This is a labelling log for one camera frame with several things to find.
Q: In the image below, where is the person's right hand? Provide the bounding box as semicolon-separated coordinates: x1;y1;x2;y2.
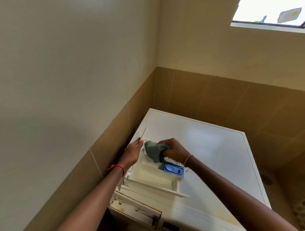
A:
157;138;191;167

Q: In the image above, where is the person's left hand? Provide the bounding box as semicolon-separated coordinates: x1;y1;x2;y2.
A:
118;138;145;171

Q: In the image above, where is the grey cleaning cloth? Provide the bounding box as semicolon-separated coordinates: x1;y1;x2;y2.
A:
143;140;169;164

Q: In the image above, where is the white detergent drawer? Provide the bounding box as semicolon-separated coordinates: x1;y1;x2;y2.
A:
122;140;190;198

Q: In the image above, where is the person's right forearm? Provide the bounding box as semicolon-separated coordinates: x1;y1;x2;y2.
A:
185;155;300;231

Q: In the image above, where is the person's left forearm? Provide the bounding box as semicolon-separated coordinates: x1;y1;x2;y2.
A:
55;166;124;231

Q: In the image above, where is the blue drawer insert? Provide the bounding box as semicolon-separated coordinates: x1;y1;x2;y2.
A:
161;162;185;178

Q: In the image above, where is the red wrist thread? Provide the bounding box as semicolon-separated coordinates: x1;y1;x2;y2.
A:
106;164;126;177

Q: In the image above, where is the white washing machine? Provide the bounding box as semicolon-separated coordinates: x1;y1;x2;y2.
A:
107;108;272;231

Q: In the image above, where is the white hanging cloth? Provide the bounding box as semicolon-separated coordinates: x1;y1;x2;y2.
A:
277;7;302;24

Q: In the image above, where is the thin wrist bracelet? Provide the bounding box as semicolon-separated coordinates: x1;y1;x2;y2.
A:
183;154;194;168

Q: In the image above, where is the window with white frame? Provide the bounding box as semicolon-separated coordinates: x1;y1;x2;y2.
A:
230;0;305;33

